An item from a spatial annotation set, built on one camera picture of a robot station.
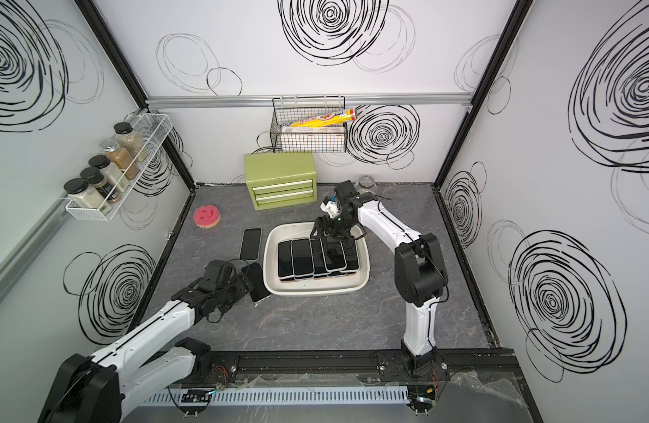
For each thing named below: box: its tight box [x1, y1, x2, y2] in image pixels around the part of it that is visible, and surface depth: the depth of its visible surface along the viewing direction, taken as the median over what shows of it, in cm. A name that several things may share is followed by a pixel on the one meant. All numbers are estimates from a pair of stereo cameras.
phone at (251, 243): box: [239, 227, 263, 261], surface depth 101 cm
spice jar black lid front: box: [63, 178, 108, 210], surface depth 63 cm
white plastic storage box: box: [262, 222, 371, 297], surface depth 92 cm
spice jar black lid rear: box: [112, 121, 147, 160], surface depth 77 cm
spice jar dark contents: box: [80, 166, 122, 203], surface depth 66 cm
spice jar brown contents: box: [99, 138, 140, 180], surface depth 72 cm
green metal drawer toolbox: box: [244, 152, 318, 212], surface depth 107 cm
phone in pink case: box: [276, 239, 296, 281], surface depth 93 cm
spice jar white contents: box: [88, 155, 131, 193], surface depth 70 cm
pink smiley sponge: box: [193, 204, 222, 230], surface depth 107 cm
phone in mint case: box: [290, 237, 315, 279], surface depth 93 cm
